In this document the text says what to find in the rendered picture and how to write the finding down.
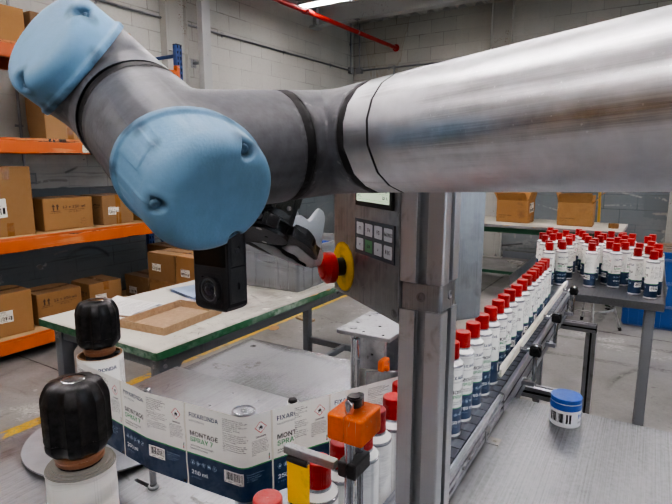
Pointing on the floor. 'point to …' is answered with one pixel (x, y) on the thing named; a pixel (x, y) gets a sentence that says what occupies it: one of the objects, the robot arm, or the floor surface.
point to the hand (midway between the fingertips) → (310, 264)
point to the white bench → (193, 341)
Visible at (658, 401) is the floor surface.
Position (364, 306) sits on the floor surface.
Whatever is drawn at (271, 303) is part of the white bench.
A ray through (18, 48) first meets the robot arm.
